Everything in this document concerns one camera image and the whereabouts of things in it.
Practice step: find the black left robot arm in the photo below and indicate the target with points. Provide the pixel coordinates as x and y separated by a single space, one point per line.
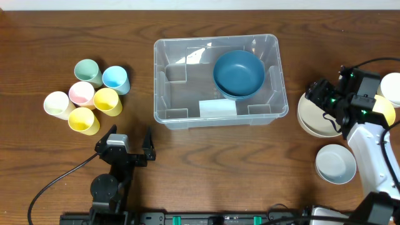
110 191

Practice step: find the yellow plastic cup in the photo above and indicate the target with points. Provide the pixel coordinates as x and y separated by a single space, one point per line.
107 101
84 121

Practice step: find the yellow bowl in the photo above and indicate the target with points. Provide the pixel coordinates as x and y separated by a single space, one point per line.
384 106

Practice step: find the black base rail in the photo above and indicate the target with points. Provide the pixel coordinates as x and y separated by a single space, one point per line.
159 218

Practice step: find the beige bowl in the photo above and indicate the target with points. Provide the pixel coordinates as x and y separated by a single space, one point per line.
311 119

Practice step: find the dark blue bowl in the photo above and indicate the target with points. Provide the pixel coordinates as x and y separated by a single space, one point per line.
238 90
239 65

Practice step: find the blue plastic cup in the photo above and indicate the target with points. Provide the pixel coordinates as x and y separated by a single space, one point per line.
116 78

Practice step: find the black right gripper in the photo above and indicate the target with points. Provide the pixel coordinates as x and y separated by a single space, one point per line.
317 94

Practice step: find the pink plastic cup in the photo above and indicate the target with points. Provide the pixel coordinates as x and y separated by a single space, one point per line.
82 94

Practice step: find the clear plastic storage bin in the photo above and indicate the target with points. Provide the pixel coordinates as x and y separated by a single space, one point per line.
186 96

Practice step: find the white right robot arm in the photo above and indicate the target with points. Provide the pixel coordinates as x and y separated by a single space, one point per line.
366 131

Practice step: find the white bowl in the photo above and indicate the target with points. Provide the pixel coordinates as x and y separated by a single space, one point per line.
389 88

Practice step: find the green plastic cup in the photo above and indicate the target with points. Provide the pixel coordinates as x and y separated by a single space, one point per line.
89 71

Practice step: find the light grey bowl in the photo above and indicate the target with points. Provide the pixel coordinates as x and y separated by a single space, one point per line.
335 164

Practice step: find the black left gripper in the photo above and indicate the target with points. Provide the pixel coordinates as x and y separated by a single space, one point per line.
132 159

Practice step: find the cream plastic cup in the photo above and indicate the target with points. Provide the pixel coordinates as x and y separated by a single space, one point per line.
59 105

